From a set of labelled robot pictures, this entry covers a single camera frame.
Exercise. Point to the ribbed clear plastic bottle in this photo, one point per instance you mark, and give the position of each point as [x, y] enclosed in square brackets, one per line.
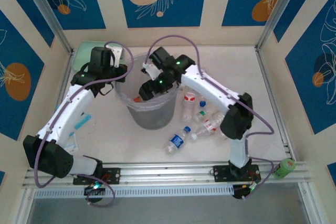
[219, 117]

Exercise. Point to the bottle with red-white label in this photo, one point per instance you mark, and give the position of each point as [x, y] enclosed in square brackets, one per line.
[189, 108]

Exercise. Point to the small clear bottle green cap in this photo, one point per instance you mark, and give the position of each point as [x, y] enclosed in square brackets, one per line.
[201, 114]

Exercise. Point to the mint green pouch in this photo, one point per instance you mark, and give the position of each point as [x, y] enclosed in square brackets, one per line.
[82, 56]

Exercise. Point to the aluminium side rail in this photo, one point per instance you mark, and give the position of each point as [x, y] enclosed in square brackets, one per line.
[275, 108]
[65, 77]

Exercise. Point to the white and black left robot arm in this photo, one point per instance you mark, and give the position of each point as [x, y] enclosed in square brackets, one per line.
[68, 113]

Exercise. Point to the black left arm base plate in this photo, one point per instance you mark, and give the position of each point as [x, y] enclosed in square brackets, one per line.
[113, 175]

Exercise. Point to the translucent grey plastic bin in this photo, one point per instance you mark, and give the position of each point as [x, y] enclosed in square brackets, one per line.
[152, 119]

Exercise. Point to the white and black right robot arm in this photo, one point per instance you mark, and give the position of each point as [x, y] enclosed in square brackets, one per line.
[210, 87]

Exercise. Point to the aluminium mounting rail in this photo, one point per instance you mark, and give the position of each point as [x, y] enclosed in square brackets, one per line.
[162, 170]

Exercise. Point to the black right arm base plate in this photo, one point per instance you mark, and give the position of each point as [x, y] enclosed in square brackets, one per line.
[221, 172]

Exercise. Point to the blue label bottle blue cap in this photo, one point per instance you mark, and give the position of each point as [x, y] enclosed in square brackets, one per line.
[176, 140]

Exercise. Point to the clear plastic bin liner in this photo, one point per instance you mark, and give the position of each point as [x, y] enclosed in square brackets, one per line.
[123, 99]

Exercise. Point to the green tape roll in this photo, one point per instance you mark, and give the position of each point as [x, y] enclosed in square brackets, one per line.
[284, 169]

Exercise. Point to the red label bottle white cap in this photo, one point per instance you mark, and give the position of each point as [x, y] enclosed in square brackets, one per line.
[208, 127]

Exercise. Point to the clear bottle with blue cap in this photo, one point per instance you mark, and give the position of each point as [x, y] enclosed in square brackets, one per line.
[202, 103]

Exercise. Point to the aluminium frame post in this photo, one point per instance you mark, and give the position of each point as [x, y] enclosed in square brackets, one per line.
[279, 9]
[44, 9]

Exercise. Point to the blue and white sachet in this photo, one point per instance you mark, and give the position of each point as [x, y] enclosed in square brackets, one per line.
[72, 144]
[84, 121]

